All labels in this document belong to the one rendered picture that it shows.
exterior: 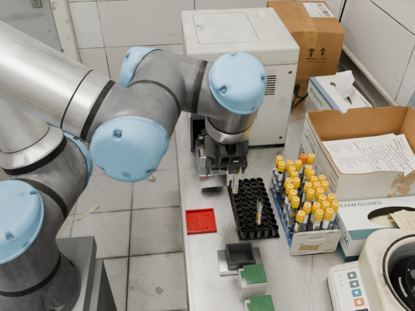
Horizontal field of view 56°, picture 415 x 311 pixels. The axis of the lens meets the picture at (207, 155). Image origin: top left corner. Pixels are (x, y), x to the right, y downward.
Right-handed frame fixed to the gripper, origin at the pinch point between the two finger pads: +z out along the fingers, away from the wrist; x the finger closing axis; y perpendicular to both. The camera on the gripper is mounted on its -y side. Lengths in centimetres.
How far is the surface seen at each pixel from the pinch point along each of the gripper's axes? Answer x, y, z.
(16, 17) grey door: -84, -118, 93
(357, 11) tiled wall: 60, -63, 33
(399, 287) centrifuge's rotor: 27.5, 29.7, -8.8
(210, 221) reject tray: -1.8, 11.4, 12.5
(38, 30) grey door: -75, -115, 99
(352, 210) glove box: 28.2, 13.5, 3.6
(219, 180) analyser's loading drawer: 1.5, 1.5, 13.7
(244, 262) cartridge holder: 3.2, 22.2, 2.4
